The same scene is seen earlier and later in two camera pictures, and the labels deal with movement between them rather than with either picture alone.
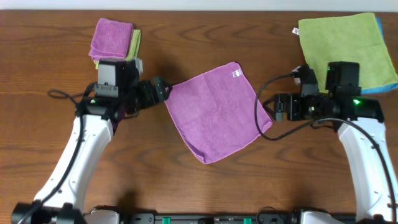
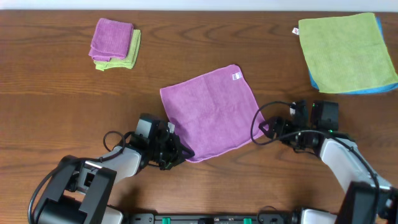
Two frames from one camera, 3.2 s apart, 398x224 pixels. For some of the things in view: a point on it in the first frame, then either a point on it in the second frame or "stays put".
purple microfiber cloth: [217, 111] stays put
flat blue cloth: [380, 89] stays put
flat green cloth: [351, 38] stays put
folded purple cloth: [111, 39] stays put
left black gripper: [157, 90] → [175, 149]
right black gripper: [278, 106] → [277, 127]
